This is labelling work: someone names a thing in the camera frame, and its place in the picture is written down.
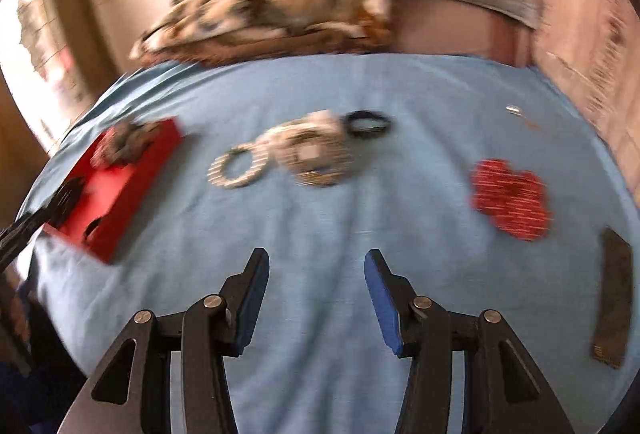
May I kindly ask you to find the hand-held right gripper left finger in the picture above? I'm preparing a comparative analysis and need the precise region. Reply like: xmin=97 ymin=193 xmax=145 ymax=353
xmin=60 ymin=248 xmax=271 ymax=434

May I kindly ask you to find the grey printed scrunchie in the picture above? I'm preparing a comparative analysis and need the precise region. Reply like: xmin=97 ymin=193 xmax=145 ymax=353
xmin=92 ymin=120 xmax=163 ymax=165

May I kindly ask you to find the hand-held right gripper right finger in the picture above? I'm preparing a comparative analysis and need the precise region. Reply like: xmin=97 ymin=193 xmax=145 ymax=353
xmin=364 ymin=250 xmax=576 ymax=434

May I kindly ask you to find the stained glass window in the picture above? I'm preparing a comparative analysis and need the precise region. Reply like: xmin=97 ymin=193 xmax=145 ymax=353
xmin=0 ymin=0 xmax=101 ymax=155

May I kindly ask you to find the black hair tie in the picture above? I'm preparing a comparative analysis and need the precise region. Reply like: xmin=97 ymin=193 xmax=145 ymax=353
xmin=345 ymin=110 xmax=392 ymax=139

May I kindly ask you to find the red dotted scrunchie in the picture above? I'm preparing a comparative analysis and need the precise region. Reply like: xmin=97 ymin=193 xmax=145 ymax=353
xmin=470 ymin=158 xmax=553 ymax=242

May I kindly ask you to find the pearl bracelet with green bead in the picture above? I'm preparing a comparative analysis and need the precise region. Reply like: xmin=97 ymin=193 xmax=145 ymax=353
xmin=207 ymin=145 xmax=268 ymax=191

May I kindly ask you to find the red jewelry box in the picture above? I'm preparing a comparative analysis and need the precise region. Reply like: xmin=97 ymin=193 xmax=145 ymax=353
xmin=44 ymin=118 xmax=182 ymax=265

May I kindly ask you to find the blue bed sheet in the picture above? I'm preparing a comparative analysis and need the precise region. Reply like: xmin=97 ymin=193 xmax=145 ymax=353
xmin=17 ymin=51 xmax=640 ymax=434

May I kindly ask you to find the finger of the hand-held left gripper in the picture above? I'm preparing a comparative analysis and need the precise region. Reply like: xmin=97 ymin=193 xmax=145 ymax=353
xmin=0 ymin=206 xmax=66 ymax=267

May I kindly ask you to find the pearl strand bracelet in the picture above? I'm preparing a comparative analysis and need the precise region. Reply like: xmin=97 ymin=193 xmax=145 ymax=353
xmin=270 ymin=124 xmax=368 ymax=188

